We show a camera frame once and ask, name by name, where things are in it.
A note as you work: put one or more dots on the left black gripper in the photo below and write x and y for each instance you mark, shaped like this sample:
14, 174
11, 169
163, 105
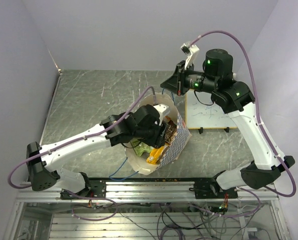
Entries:
158, 140

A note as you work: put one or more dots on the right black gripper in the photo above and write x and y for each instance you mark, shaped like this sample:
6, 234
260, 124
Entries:
177, 83

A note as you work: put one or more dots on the yellow snack bar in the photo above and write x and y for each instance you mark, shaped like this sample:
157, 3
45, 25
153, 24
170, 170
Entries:
155, 155

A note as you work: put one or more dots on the green snack packet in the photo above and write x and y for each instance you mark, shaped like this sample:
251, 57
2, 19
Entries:
141, 149

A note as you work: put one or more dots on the checkered paper bag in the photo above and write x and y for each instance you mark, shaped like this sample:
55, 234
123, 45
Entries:
145, 159

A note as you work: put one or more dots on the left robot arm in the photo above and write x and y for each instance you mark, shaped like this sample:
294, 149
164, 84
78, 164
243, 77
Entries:
45, 162

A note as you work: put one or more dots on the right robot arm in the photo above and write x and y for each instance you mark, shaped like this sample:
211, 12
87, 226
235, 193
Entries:
237, 101

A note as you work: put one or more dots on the brown snack bag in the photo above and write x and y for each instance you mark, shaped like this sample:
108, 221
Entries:
170, 132

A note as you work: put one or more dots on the white whiteboard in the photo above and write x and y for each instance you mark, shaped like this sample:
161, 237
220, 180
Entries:
204, 115

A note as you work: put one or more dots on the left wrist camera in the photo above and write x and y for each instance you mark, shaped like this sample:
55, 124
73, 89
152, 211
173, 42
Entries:
163, 111

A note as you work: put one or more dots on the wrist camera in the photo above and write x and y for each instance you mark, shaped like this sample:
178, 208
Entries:
191, 52
163, 111

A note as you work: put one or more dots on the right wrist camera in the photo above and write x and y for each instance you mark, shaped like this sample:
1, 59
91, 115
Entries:
191, 52

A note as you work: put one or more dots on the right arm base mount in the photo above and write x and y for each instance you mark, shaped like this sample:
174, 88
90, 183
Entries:
211, 190

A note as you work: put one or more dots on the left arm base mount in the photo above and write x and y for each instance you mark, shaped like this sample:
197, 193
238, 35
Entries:
95, 189

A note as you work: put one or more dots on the aluminium rail frame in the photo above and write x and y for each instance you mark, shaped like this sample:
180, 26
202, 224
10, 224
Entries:
141, 206

